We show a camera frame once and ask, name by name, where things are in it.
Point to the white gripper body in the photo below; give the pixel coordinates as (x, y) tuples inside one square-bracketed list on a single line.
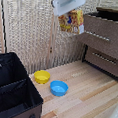
[(66, 6)]

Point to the red yellow patterned box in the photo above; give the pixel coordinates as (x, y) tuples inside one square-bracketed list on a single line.
[(71, 22)]

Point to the dark brown drawer cabinet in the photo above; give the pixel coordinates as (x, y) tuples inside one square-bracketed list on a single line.
[(91, 65)]

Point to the beige woven folding screen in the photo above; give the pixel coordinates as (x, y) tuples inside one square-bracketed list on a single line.
[(27, 26)]

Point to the yellow bowl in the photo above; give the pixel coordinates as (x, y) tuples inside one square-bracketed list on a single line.
[(42, 76)]

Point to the blue bowl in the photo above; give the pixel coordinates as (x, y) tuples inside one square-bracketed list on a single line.
[(58, 88)]

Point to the black fabric storage box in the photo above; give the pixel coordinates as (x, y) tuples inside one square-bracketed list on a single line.
[(13, 92)]

